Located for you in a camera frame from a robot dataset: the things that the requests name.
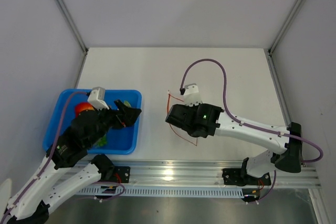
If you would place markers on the clear zip top bag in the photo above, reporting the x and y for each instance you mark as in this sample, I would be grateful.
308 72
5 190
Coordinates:
177 116

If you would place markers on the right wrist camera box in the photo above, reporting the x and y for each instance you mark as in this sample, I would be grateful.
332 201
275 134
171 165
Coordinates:
192 96

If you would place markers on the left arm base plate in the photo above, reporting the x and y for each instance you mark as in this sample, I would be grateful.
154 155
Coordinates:
121 174

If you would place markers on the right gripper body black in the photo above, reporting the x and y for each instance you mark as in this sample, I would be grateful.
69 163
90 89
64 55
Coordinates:
195 108

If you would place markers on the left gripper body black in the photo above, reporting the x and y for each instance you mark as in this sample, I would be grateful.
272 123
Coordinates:
109 119

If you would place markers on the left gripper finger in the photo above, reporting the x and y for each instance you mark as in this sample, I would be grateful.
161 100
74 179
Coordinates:
128 116
119 104

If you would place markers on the left frame post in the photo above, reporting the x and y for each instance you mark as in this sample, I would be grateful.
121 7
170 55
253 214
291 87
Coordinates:
71 24

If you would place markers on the blue plastic tray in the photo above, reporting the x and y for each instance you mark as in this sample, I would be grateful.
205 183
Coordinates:
120 142

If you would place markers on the slotted cable duct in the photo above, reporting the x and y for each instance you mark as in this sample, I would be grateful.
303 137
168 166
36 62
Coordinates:
156 191

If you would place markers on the white green toy cabbage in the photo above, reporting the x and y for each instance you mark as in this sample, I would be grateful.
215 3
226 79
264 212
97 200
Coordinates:
127 103

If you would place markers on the green toy grapes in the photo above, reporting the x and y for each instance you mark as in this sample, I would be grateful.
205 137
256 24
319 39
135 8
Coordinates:
102 142

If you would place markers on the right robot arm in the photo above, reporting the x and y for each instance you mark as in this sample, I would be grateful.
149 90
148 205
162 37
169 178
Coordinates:
283 151

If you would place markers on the aluminium mounting rail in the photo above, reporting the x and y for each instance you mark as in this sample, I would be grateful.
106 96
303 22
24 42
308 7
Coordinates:
205 174

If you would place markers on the red orange toy mango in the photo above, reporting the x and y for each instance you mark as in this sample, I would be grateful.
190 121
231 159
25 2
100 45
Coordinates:
83 106

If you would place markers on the right frame post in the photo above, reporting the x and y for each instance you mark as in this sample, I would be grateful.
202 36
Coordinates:
293 12

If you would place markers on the frame post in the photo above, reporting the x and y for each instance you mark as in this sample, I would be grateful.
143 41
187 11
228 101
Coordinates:
293 12
71 24

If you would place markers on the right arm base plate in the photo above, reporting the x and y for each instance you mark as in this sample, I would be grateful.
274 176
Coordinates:
234 177

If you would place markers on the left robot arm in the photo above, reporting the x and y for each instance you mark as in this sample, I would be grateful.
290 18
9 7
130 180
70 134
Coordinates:
40 196

